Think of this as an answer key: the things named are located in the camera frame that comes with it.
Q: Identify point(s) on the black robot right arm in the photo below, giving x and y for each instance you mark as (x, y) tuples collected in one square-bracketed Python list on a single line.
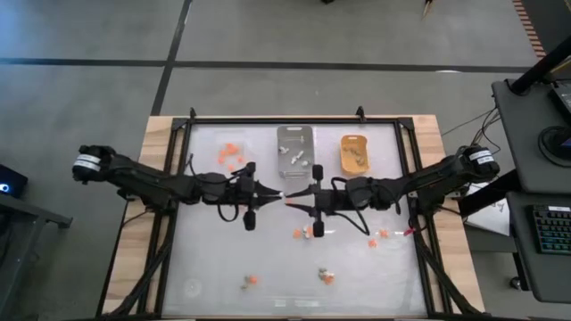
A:
[(428, 178)]

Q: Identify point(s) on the white paper sheet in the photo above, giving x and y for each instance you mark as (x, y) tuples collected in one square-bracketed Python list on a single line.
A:
[(493, 218)]

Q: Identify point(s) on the clear plastic bin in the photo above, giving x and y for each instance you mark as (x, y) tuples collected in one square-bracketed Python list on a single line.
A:
[(238, 171)]

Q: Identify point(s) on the black frame clamp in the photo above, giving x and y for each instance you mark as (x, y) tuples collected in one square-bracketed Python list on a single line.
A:
[(360, 115), (192, 113)]

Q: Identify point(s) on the dark grey side desk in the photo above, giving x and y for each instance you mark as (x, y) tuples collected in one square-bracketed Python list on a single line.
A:
[(522, 134), (522, 267)]

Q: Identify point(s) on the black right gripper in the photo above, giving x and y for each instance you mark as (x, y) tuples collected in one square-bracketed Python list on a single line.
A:
[(334, 200)]

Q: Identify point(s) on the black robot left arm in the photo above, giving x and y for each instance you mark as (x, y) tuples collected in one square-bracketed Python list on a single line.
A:
[(147, 183)]

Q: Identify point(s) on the black backlit keyboard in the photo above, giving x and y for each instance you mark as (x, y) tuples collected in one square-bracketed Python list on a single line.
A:
[(553, 229)]

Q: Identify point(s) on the black mat with orange stripes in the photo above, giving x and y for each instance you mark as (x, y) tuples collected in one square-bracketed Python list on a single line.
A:
[(548, 18)]

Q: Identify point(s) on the grey metal desk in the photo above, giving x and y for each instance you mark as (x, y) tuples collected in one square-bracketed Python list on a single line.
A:
[(40, 213)]

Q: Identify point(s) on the black desk pole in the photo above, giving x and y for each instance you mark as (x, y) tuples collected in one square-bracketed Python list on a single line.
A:
[(540, 67)]

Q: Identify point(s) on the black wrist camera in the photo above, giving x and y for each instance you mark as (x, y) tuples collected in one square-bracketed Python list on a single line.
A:
[(250, 220), (318, 228)]

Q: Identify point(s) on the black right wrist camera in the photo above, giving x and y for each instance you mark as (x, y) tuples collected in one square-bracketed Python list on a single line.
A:
[(318, 228)]

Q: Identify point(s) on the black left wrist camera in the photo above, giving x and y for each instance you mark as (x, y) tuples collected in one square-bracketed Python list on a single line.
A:
[(250, 220)]

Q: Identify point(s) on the small pink clip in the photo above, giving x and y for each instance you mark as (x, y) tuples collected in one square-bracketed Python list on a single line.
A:
[(407, 232)]

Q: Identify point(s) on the black device with blue light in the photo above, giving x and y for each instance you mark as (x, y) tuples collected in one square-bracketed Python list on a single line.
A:
[(15, 178)]

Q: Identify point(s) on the yellow plastic basket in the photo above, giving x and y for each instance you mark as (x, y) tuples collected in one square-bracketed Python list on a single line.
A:
[(354, 167)]

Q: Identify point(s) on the black caster wheel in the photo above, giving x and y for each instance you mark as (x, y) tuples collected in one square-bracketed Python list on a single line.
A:
[(516, 283)]

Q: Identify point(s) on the grey plastic bin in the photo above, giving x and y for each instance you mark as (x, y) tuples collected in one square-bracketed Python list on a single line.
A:
[(294, 171)]

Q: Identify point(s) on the black round stand base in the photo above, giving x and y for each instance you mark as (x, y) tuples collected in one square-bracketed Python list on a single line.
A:
[(555, 142)]

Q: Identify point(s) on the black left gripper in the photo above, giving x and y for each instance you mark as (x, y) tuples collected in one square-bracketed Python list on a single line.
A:
[(243, 196)]

